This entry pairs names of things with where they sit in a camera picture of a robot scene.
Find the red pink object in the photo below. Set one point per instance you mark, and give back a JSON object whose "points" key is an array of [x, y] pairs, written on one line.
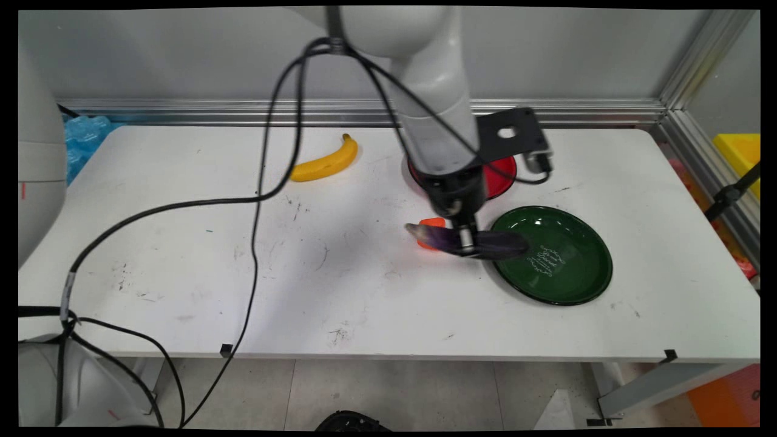
{"points": [[745, 267]]}

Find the horizontal aluminium frame rail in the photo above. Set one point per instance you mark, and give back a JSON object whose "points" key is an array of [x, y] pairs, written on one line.
{"points": [[576, 112]]}

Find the blue bubble wrap sheet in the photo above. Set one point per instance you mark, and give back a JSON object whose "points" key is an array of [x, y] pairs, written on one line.
{"points": [[85, 136]]}

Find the green plate black rim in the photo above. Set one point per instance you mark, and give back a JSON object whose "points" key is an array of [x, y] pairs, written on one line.
{"points": [[564, 261]]}

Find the yellow plastic bin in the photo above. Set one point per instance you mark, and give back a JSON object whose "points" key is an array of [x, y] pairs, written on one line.
{"points": [[742, 155]]}

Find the purple eggplant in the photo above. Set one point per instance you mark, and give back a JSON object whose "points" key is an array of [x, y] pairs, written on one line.
{"points": [[434, 237]]}

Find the grey table leg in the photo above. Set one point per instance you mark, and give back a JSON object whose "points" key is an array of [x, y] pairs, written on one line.
{"points": [[655, 388]]}

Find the orange box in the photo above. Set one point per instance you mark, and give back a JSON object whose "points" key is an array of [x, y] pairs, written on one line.
{"points": [[728, 397]]}

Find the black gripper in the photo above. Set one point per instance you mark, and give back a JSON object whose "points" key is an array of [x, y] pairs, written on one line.
{"points": [[455, 185]]}

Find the black tape marker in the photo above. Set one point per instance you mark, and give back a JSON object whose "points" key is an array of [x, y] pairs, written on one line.
{"points": [[669, 355], [226, 350]]}

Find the sloping aluminium frame rail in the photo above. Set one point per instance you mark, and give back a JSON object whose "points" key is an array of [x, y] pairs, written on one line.
{"points": [[710, 170]]}

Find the orange carrot chunk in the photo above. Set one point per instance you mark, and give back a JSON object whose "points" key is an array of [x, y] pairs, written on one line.
{"points": [[428, 223]]}

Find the black round object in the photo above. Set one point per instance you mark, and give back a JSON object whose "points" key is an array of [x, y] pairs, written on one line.
{"points": [[351, 422]]}

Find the yellow banana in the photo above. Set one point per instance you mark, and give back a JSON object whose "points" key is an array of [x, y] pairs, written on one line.
{"points": [[325, 164]]}

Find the red plate black rim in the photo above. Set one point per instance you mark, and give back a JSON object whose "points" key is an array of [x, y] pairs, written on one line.
{"points": [[501, 176]]}

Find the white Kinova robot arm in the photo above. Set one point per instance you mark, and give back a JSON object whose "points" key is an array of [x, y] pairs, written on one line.
{"points": [[425, 67]]}

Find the upright aluminium frame post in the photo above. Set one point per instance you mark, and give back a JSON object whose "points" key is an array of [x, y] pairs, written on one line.
{"points": [[704, 57]]}

